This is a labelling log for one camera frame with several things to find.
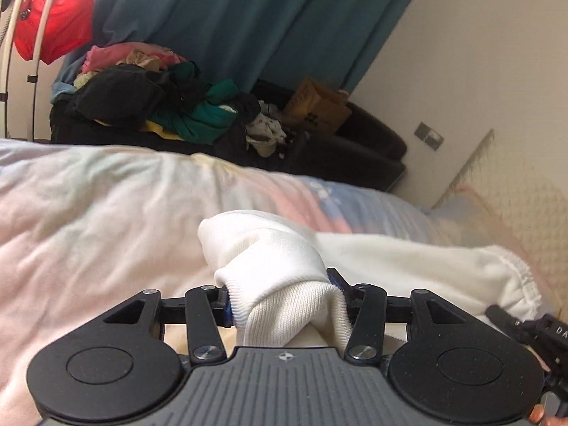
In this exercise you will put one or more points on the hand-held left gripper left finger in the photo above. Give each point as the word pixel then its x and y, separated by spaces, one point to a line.
pixel 203 319

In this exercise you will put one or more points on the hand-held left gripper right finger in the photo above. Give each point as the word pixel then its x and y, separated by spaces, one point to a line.
pixel 336 280

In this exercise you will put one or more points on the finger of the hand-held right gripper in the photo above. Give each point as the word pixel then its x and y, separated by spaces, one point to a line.
pixel 503 318

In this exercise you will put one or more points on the white pants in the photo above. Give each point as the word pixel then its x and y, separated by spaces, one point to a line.
pixel 275 253

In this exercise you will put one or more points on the person's right hand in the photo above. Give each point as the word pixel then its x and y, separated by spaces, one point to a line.
pixel 548 419

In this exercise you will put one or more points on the beige quilted headboard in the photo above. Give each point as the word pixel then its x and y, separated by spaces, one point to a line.
pixel 510 204

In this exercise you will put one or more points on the black sofa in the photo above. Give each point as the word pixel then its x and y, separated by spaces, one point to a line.
pixel 346 159

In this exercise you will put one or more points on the bed with pastel sheet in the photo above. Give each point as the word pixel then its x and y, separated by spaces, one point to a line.
pixel 111 213

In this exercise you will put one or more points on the patterned white cloth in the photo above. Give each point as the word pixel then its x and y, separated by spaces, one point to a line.
pixel 266 131

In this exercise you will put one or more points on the brown paper bag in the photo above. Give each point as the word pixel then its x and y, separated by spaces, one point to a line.
pixel 317 108

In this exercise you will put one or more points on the yellow garment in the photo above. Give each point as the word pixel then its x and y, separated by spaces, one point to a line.
pixel 164 132

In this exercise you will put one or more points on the green garment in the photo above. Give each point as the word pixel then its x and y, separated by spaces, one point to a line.
pixel 204 115

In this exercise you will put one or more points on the light blue cloth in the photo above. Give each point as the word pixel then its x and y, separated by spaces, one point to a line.
pixel 64 82

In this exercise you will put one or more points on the wide blue curtain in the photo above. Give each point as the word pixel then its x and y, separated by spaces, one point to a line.
pixel 248 17

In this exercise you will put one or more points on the pink garment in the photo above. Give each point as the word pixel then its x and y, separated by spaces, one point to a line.
pixel 111 55

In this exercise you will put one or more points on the garment steamer stand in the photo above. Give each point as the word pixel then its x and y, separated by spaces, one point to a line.
pixel 42 31

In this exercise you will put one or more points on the red garment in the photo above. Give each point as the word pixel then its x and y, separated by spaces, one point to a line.
pixel 57 22

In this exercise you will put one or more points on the metal wall switch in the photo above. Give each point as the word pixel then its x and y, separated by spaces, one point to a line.
pixel 429 135

